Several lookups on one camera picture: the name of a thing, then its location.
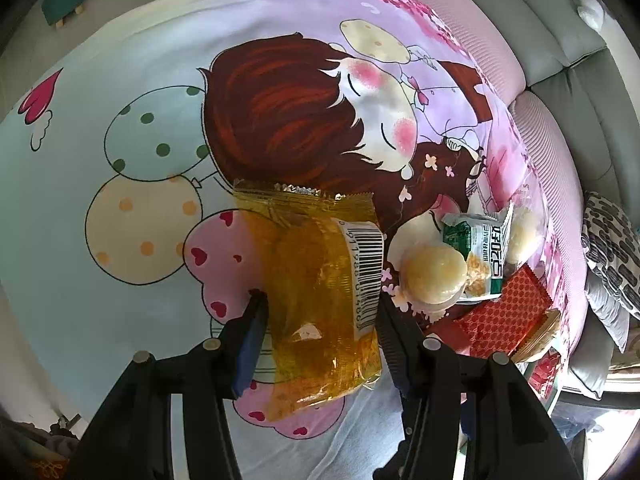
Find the green stool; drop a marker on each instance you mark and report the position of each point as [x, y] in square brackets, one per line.
[62, 0]

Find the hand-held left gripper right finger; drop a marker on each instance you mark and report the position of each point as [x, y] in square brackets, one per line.
[395, 345]

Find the grey cushion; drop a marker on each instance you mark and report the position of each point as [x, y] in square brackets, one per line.
[605, 310]

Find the grey sofa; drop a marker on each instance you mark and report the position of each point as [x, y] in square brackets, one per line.
[550, 25]

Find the black white patterned cushion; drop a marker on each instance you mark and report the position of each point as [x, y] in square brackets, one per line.
[610, 255]

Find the white fluffy ball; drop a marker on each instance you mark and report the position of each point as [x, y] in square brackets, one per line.
[590, 10]

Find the yellow transparent snack packet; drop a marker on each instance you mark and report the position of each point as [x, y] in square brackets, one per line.
[310, 285]

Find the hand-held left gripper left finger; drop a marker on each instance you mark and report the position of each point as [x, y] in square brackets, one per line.
[250, 342]

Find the green white snack packet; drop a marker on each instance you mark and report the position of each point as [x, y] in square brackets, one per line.
[482, 245]

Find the printed cartoon blanket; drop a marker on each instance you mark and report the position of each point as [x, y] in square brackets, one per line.
[150, 160]

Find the red patterned snack packet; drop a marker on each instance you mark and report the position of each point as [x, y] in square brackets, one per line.
[505, 315]

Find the large clear-wrapped pale bun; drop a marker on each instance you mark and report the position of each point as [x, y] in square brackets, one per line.
[432, 272]

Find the red orange snack packet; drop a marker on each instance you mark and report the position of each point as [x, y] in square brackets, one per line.
[545, 375]

